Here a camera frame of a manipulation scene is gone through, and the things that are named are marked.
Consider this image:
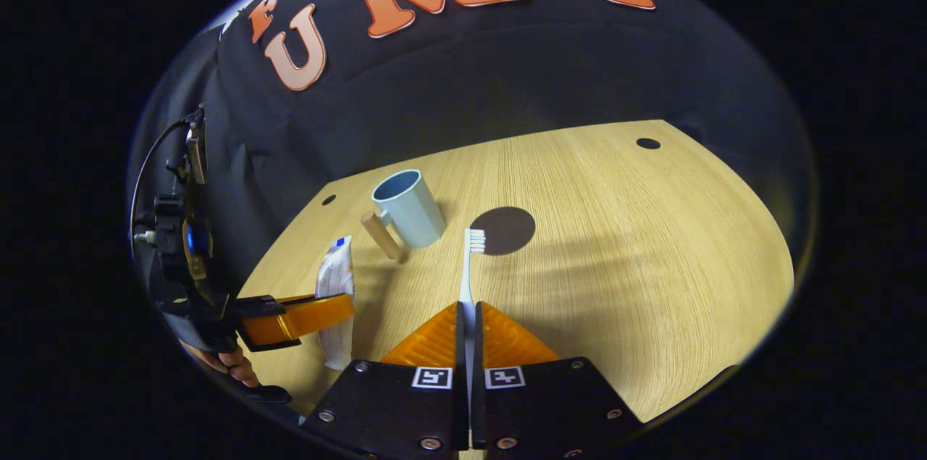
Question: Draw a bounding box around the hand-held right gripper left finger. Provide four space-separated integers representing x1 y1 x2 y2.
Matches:
301 302 470 460

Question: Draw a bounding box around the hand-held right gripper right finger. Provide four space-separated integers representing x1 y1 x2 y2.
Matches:
471 302 644 460

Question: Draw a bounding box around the white toothpaste tube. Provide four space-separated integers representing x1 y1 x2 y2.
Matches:
316 235 356 371

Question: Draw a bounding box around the white toothbrush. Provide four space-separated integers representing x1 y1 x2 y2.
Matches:
459 228 487 450

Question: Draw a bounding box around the pale blue cup wooden handle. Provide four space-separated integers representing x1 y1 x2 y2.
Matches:
361 170 447 262

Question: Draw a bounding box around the dark brown round coaster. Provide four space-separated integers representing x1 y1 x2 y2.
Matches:
469 206 537 257

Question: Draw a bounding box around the black backdrop cloth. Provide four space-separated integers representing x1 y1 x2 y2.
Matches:
127 0 819 301

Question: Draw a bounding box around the black cable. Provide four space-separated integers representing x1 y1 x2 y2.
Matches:
129 120 190 243

